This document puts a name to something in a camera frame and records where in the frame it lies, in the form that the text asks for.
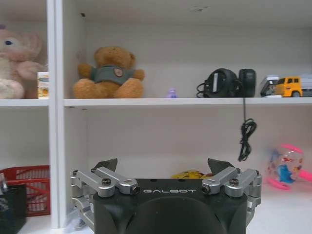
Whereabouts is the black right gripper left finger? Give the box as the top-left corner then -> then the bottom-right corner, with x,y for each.
70,157 -> 140,229

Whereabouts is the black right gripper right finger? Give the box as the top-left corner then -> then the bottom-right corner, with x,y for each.
201,158 -> 263,226

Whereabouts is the yellow plush toy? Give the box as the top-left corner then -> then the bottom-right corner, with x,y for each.
171,170 -> 213,179

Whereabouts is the pink clear toy ball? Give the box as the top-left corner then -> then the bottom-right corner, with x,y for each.
266,143 -> 312,190

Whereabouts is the red plastic basket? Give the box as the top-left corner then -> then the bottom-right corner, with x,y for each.
0,165 -> 51,217

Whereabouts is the white shelf unit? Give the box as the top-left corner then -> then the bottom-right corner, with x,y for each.
0,0 -> 312,230

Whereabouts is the black speaker box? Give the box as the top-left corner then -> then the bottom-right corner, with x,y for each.
238,68 -> 257,98

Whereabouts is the black mesh pen holder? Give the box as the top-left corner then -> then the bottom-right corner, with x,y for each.
0,184 -> 27,234

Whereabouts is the white toy bus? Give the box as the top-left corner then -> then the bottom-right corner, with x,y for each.
259,75 -> 280,98

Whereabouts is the brown teddy bear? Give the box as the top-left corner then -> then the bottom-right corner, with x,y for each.
72,46 -> 145,99

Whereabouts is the yellow toy truck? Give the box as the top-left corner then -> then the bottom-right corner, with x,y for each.
274,76 -> 304,98

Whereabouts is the small yellow white box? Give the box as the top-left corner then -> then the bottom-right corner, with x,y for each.
37,71 -> 50,99

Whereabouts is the pink plush rabbit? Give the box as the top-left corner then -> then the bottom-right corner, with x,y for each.
0,23 -> 47,99

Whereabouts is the black round device with cable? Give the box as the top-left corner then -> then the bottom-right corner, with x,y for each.
195,68 -> 257,162

